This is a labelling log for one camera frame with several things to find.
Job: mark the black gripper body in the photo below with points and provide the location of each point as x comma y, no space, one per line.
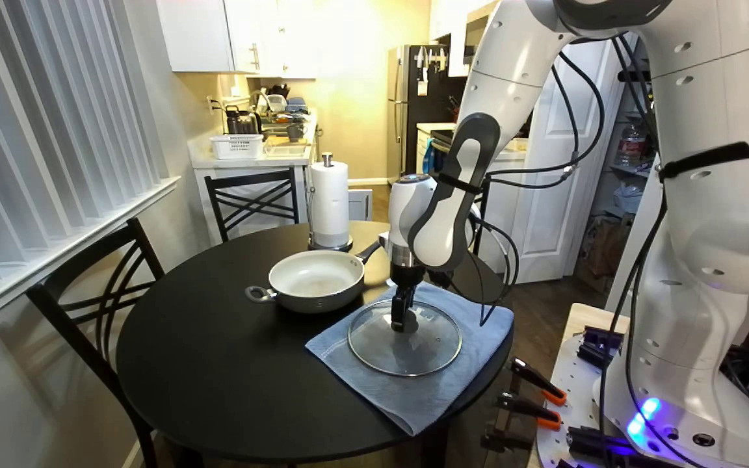
406,282

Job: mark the glass lid with black knob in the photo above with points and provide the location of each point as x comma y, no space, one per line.
375,346

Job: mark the white robot base table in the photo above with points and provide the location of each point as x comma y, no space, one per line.
564,390

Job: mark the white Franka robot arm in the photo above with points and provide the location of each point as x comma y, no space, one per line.
721,216

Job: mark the blue cloth towel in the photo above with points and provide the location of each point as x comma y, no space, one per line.
442,394

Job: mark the white paper towel roll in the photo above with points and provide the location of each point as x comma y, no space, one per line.
328,198

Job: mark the black clamp with orange tips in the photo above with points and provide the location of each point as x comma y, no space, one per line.
531,408
537,381

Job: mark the black spring clamp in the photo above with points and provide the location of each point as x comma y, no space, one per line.
505,441

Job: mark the black metal chair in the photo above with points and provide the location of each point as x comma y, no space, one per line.
254,201
90,294

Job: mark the dark refrigerator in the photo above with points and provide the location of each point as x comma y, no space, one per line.
410,95

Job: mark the black blue mounting clamp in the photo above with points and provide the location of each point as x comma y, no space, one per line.
598,344
601,443

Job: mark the white kitchen counter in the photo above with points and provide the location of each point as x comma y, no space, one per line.
254,157

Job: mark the white plastic bin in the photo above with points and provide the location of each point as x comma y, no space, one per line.
237,146

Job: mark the countertop appliances clutter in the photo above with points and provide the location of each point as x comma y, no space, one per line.
271,113

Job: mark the pantry shelf with items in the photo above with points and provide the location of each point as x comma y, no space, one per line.
622,182

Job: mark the white upper kitchen cabinets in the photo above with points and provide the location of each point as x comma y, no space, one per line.
234,35

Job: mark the white vertical window blinds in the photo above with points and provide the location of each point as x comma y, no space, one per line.
44,139

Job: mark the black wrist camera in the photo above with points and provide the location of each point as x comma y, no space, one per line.
453,276

